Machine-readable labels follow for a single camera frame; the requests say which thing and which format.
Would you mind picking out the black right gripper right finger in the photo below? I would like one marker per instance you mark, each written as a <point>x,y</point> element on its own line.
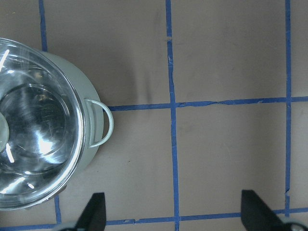
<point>257,216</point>

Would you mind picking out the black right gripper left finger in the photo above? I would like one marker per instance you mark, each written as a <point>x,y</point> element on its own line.
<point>93,217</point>

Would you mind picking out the glass pot lid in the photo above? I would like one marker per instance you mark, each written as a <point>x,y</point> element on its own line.
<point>43,125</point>

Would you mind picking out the pale green electric pot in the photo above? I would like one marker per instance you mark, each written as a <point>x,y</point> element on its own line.
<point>98,119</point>

